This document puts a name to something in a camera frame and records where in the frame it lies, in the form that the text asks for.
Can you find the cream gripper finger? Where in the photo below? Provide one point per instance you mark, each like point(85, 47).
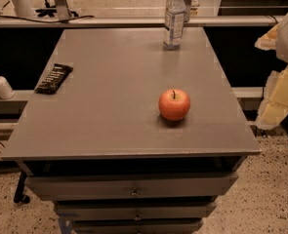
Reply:
point(268, 40)
point(274, 106)

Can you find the red apple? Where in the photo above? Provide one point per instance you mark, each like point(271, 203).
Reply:
point(174, 104)

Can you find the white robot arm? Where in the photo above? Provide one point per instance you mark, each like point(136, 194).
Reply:
point(282, 42)

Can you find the black rxbar chocolate bar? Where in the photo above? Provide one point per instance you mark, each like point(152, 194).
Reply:
point(54, 79)

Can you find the clear plastic water bottle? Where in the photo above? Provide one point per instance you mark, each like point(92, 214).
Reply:
point(174, 24)

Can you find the bottom grey drawer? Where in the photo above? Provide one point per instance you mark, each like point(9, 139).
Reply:
point(158, 226)

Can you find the grey drawer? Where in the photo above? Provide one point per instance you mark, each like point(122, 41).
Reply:
point(158, 226)
point(75, 188)
point(139, 211)

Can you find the middle grey drawer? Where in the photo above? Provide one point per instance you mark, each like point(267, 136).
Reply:
point(139, 211)

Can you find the top grey drawer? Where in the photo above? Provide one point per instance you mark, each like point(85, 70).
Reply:
point(75, 188)

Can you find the white pump dispenser bottle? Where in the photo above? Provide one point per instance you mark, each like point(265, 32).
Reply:
point(6, 91)

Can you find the black table leg caster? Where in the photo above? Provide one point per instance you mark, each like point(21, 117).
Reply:
point(20, 197)

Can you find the grey metal post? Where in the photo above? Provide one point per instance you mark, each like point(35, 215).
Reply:
point(63, 10)

